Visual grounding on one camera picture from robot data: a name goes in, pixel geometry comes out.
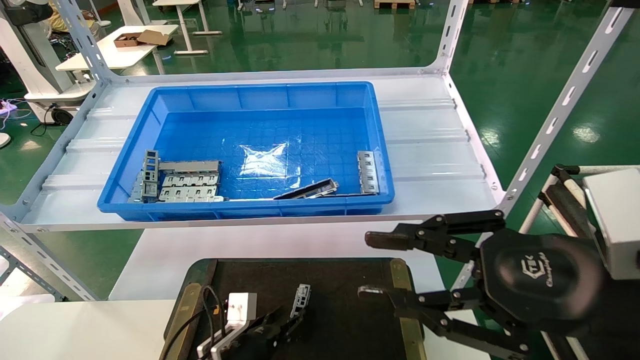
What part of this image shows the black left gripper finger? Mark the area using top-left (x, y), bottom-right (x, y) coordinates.
top-left (252, 307), bottom-right (284, 331)
top-left (273, 312), bottom-right (307, 346)

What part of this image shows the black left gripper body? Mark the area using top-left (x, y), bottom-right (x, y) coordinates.
top-left (232, 324), bottom-right (284, 360)

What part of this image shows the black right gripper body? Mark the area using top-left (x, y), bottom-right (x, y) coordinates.
top-left (477, 229), bottom-right (609, 337)

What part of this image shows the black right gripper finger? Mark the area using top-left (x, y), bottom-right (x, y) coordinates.
top-left (358, 286), bottom-right (532, 360)
top-left (365, 209), bottom-right (507, 264)

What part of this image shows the perforated silver metal part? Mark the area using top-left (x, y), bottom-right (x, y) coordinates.
top-left (290, 283), bottom-right (312, 319)

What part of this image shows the black container tray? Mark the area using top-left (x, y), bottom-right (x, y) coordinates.
top-left (159, 257), bottom-right (427, 360)

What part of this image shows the silver slotted metal part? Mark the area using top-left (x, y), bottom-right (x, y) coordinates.
top-left (356, 150), bottom-right (381, 196)

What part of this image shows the dark long metal part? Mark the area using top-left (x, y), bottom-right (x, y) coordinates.
top-left (273, 178), bottom-right (340, 201)

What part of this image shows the grey windowed metal part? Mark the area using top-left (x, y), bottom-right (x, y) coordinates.
top-left (141, 149), bottom-right (161, 203)

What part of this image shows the white metal shelf rack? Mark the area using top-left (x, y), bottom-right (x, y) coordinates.
top-left (0, 0), bottom-right (637, 303)

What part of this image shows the clear plastic film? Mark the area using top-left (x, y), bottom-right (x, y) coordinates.
top-left (238, 142), bottom-right (302, 187)

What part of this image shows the blue plastic bin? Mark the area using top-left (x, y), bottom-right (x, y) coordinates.
top-left (97, 81), bottom-right (396, 222)

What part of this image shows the white empty table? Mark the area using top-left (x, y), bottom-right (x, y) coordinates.
top-left (152, 0), bottom-right (224, 55)

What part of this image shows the brown cardboard box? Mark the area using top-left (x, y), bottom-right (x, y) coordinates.
top-left (113, 29), bottom-right (171, 49)

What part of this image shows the white table with box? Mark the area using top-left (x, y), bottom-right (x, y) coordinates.
top-left (55, 24), bottom-right (180, 76)

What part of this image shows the white machine base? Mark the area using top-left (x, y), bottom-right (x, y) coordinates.
top-left (0, 0), bottom-right (97, 126)

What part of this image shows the person in yellow shirt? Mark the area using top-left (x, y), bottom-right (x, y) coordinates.
top-left (49, 4), bottom-right (107, 42)

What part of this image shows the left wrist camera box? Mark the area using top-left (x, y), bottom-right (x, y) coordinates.
top-left (227, 292), bottom-right (258, 324)

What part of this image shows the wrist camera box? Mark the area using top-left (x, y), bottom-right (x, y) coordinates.
top-left (227, 292), bottom-right (258, 324)
top-left (582, 168), bottom-right (640, 281)

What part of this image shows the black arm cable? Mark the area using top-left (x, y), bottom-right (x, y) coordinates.
top-left (160, 284), bottom-right (227, 360)

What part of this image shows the white and black cart frame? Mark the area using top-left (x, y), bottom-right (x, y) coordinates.
top-left (520, 163), bottom-right (640, 360)

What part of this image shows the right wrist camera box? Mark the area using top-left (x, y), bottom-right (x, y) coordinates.
top-left (582, 168), bottom-right (640, 281)

